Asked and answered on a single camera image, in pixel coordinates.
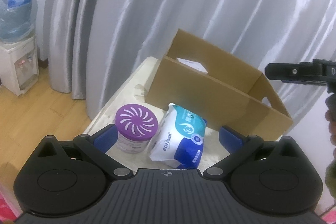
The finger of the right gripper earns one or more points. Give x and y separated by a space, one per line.
282 71

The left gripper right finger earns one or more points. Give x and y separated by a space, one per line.
240 147

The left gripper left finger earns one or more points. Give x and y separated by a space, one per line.
94 148

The purple air freshener jar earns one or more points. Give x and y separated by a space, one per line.
136 125

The blue wet wipes pack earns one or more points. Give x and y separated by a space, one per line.
179 141

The person's right hand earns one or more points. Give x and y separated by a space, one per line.
332 127

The brown cardboard box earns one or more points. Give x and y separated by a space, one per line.
232 94

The white foam table block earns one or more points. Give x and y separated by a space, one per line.
134 91

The small white box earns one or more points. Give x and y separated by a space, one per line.
193 64

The pink blanket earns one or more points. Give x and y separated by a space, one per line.
10 209

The white water dispenser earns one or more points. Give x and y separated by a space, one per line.
19 65

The grey satin curtain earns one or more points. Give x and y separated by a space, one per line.
95 45

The blue water jug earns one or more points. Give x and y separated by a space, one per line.
16 22

